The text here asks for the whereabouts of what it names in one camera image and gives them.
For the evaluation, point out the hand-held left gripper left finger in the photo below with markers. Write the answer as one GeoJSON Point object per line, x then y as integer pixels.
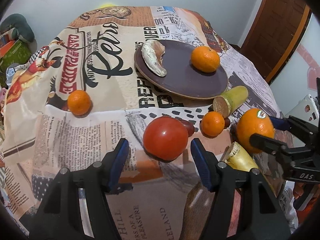
{"type": "Point", "coordinates": [118, 163]}

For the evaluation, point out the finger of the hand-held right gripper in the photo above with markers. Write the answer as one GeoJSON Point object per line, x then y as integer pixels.
{"type": "Point", "coordinates": [278, 124]}
{"type": "Point", "coordinates": [265, 142]}

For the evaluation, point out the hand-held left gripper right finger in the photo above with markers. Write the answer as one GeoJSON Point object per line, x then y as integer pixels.
{"type": "Point", "coordinates": [202, 163]}

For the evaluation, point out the large orange with sticker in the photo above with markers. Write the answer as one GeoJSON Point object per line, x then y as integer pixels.
{"type": "Point", "coordinates": [252, 127]}

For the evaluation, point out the red tomato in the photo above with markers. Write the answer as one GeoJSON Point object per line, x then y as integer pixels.
{"type": "Point", "coordinates": [165, 138]}

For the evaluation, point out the brown round plate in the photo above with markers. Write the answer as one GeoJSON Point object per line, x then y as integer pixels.
{"type": "Point", "coordinates": [185, 81]}

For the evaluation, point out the yellow sugarcane piece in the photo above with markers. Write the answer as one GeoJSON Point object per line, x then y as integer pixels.
{"type": "Point", "coordinates": [241, 160]}

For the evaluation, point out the white stickered case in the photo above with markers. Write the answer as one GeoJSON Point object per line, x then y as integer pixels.
{"type": "Point", "coordinates": [303, 106]}

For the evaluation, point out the white printed garment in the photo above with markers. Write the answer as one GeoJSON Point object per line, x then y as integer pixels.
{"type": "Point", "coordinates": [287, 205]}

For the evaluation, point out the dark red grape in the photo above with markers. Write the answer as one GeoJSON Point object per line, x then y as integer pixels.
{"type": "Point", "coordinates": [189, 127]}
{"type": "Point", "coordinates": [227, 122]}

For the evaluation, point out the small mandarin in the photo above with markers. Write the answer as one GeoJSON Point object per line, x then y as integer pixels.
{"type": "Point", "coordinates": [213, 124]}

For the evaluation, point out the printed newspaper tablecloth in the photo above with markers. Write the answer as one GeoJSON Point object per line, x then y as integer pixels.
{"type": "Point", "coordinates": [100, 122]}

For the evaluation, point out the green sugarcane piece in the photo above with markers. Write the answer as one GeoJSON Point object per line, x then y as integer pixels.
{"type": "Point", "coordinates": [233, 97]}

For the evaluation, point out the brown wooden door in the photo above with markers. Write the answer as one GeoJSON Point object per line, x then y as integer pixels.
{"type": "Point", "coordinates": [277, 30]}

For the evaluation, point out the white croissant-shaped bread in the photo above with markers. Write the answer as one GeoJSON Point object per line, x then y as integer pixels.
{"type": "Point", "coordinates": [151, 55]}

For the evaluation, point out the orange green box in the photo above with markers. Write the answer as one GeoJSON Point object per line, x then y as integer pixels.
{"type": "Point", "coordinates": [13, 51]}

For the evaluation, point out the yellow object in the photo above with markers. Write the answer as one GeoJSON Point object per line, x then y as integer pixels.
{"type": "Point", "coordinates": [107, 5]}

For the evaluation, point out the green plush cushion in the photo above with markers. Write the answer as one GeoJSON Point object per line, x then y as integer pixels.
{"type": "Point", "coordinates": [17, 27]}

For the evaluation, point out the pink heart wall sticker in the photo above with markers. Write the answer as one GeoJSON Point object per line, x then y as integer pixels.
{"type": "Point", "coordinates": [308, 62]}

